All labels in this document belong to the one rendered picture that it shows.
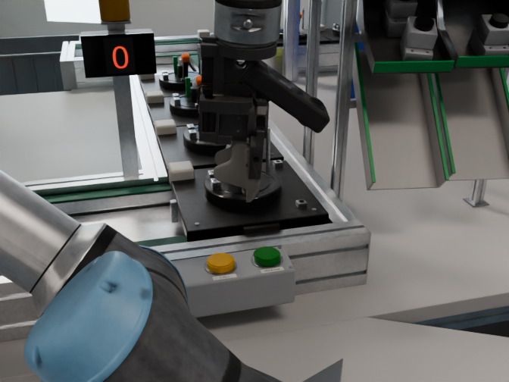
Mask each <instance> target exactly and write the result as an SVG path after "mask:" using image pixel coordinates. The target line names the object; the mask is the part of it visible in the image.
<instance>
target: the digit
mask: <svg viewBox="0 0 509 382"><path fill-rule="evenodd" d="M103 41H104V48H105V61H106V68H107V74H121V73H134V72H136V67H135V58H134V50H133V38H132V37H119V38H104V39H103Z"/></svg>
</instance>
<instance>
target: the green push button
mask: <svg viewBox="0 0 509 382"><path fill-rule="evenodd" d="M279 261H280V252H279V250H277V249H275V248H273V247H269V246H264V247H261V248H258V249H256V250H255V251H254V262H255V263H257V264H258V265H262V266H272V265H276V264H278V263H279Z"/></svg>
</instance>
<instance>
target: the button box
mask: <svg viewBox="0 0 509 382"><path fill-rule="evenodd" d="M274 248H275V249H277V250H279V252H280V261H279V263H278V264H276V265H272V266H262V265H258V264H257V263H255V261H254V251H255V250H256V249H254V250H248V251H243V252H232V253H227V254H229V255H231V256H232V257H233V258H234V268H233V269H232V270H231V271H227V272H225V273H215V272H212V271H210V270H208V268H207V259H208V257H209V256H205V257H198V258H188V259H182V260H176V261H172V262H173V264H174V265H175V266H176V268H177V269H178V271H179V272H180V274H181V276H182V278H183V280H184V283H185V285H186V290H187V295H188V305H189V312H190V313H191V314H192V315H193V316H194V317H195V318H200V317H206V316H211V315H219V314H224V313H230V312H238V311H243V310H248V309H253V308H262V307H267V306H272V305H281V304H286V303H290V302H294V301H295V275H296V269H295V267H294V265H293V264H292V262H291V260H290V259H289V257H288V255H287V254H286V251H285V250H284V248H283V247H282V246H276V247H274Z"/></svg>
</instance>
